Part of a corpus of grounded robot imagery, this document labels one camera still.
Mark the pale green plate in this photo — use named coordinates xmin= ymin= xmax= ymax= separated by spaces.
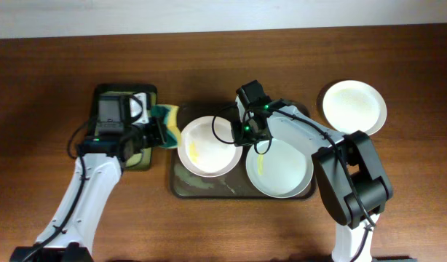
xmin=245 ymin=139 xmax=314 ymax=199

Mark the brown serving tray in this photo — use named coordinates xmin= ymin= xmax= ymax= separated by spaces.
xmin=168 ymin=103 xmax=270 ymax=199

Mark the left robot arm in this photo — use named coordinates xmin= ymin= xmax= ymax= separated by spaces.
xmin=10 ymin=92 xmax=165 ymax=261

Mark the green yellow sponge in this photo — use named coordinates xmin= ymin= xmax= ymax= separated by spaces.
xmin=151 ymin=104 xmax=181 ymax=149

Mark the white plate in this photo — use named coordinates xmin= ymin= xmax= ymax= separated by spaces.
xmin=178 ymin=116 xmax=243 ymax=178
xmin=321 ymin=80 xmax=387 ymax=135

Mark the black sponge tray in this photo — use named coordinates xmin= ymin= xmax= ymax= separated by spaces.
xmin=82 ymin=83 xmax=157 ymax=171

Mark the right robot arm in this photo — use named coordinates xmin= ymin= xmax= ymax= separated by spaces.
xmin=231 ymin=80 xmax=393 ymax=261

